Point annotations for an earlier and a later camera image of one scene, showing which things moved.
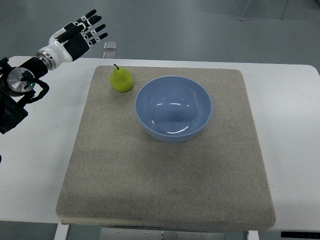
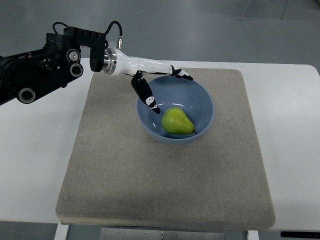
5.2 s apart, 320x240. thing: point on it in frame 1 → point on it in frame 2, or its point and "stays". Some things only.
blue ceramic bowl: [173, 109] stays
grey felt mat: [120, 175] stays
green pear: [121, 80] → [175, 120]
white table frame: [62, 229] stays
